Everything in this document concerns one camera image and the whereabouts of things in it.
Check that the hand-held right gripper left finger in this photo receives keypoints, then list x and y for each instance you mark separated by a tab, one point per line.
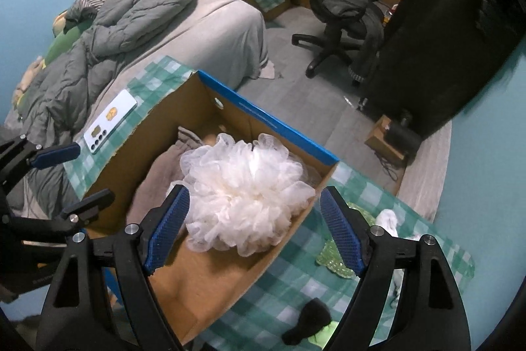
168	229

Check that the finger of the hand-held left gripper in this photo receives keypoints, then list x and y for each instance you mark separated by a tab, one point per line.
92	205
53	155

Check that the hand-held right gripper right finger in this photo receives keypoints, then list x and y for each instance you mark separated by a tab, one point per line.
341	236

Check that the white blue-striped plastic bag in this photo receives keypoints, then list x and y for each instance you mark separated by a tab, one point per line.
388	221

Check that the blue-rimmed cardboard box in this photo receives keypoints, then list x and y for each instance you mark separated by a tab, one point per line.
205	285

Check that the white mesh bath loofah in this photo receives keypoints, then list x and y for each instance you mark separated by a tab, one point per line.
246	190

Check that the green beaded mat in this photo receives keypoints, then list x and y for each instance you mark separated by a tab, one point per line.
328	252

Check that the beige towel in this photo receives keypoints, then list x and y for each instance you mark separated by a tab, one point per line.
160	178

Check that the white smartphone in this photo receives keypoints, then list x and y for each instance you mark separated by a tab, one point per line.
109	120

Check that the green checked tablecloth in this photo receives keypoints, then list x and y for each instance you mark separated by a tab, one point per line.
287	281

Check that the yellow printed cloth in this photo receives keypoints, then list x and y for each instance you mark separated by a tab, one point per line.
28	79

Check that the black fuzzy pouch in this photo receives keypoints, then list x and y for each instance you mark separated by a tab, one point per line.
312	314

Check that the lime green cloth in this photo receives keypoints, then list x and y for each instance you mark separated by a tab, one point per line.
324	334

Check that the small brown cardboard box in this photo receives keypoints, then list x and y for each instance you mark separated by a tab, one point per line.
378	137

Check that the green pillow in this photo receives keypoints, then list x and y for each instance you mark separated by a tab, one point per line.
61	42

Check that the black cylindrical device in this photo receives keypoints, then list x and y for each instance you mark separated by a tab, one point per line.
400	137

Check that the striped grey garment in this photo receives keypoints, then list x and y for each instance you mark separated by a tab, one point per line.
88	1

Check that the grey quilted duvet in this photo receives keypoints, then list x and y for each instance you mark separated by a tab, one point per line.
123	14

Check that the white paper scrap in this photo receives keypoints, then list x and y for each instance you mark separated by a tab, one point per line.
268	70

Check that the grey-sheeted bed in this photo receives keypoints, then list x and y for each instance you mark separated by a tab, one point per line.
222	34

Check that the black wardrobe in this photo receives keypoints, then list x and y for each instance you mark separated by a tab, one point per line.
444	46

